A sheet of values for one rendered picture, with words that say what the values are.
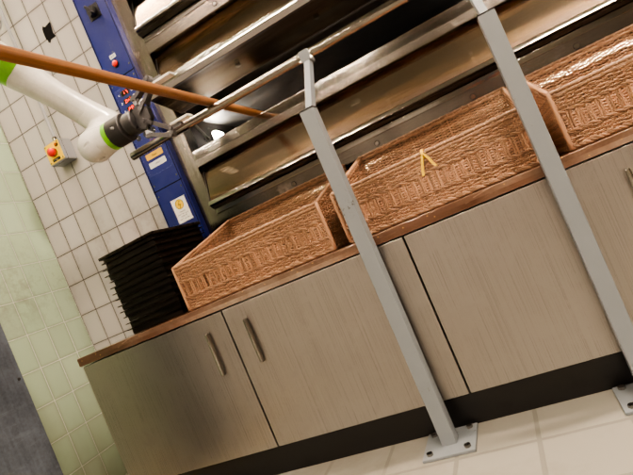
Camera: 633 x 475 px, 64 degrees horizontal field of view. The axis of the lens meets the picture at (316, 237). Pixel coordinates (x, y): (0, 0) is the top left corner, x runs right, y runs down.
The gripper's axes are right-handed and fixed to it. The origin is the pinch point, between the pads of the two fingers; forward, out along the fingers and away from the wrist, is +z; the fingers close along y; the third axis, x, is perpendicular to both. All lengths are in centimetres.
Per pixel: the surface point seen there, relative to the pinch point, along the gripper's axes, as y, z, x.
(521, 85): 43, 85, 9
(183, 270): 48, -25, -3
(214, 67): -19.3, -2.9, -40.6
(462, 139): 48, 69, -2
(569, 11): 21, 113, -50
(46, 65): 2, 1, 50
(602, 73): 47, 103, -1
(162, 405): 86, -49, 2
